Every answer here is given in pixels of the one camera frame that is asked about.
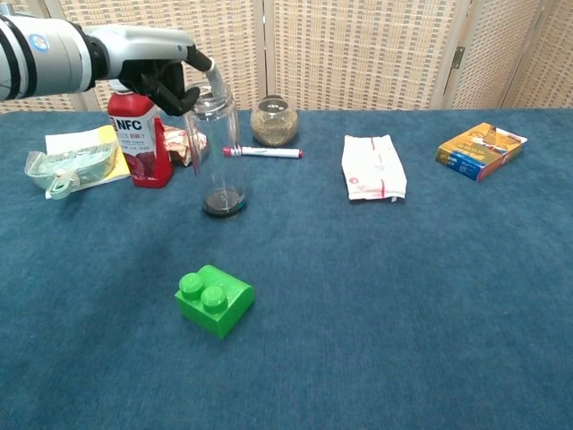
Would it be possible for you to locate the woven folding screen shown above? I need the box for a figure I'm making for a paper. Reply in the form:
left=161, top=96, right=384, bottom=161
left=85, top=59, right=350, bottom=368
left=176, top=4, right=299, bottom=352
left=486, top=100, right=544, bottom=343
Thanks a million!
left=0, top=0, right=573, bottom=113

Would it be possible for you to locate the red beige snack packet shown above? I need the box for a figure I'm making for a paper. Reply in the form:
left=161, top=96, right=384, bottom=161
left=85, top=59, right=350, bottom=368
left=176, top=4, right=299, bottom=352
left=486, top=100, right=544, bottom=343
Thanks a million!
left=161, top=125, right=210, bottom=168

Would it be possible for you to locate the red white marker pen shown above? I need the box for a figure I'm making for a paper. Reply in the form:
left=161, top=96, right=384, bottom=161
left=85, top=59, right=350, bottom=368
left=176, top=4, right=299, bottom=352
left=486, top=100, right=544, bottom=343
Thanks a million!
left=222, top=145, right=305, bottom=159

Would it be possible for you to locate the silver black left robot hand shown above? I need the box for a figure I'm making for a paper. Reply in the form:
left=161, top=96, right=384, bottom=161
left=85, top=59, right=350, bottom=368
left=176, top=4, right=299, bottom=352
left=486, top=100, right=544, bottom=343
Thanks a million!
left=82, top=24, right=225, bottom=117

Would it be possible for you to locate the green dustpan in plastic bag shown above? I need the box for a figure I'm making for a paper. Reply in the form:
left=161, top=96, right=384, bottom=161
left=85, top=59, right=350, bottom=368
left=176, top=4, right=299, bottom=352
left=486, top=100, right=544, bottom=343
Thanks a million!
left=24, top=142, right=118, bottom=201

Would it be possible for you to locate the round glass jar with seeds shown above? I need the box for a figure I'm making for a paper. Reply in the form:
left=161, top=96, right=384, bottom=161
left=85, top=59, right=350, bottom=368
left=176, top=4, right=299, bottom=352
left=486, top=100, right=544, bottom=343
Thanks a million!
left=250, top=94, right=300, bottom=147

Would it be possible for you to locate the white red tissue pack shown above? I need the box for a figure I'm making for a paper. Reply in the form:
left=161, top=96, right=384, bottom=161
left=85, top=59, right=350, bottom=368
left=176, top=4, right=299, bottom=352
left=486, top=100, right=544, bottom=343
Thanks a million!
left=340, top=133, right=408, bottom=203

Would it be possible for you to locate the yellow white paper pad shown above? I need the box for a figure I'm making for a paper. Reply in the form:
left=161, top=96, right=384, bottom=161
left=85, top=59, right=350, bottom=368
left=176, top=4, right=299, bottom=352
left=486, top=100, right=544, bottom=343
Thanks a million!
left=44, top=124, right=132, bottom=192

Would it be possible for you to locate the tall clear plastic jar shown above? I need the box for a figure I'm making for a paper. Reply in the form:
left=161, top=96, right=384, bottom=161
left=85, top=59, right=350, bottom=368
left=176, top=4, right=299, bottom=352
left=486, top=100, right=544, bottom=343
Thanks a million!
left=184, top=84, right=248, bottom=220

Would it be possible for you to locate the blue table cloth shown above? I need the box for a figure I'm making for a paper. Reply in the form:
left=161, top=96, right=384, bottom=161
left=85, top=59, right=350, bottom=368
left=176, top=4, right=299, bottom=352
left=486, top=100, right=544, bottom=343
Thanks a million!
left=0, top=108, right=573, bottom=430

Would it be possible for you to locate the green toy building brick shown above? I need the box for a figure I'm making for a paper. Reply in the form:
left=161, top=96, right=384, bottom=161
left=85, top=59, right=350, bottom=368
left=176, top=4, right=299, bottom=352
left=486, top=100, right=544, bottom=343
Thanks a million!
left=174, top=263, right=256, bottom=340

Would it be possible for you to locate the red NFC juice bottle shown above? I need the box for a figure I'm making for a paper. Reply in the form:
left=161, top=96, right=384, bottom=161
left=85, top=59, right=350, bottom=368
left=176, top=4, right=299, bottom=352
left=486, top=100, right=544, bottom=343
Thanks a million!
left=106, top=91, right=175, bottom=189

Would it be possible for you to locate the orange blue carton box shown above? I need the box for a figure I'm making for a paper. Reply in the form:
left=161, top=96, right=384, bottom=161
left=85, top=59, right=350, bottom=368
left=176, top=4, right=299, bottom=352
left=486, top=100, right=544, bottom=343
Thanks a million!
left=434, top=122, right=528, bottom=183

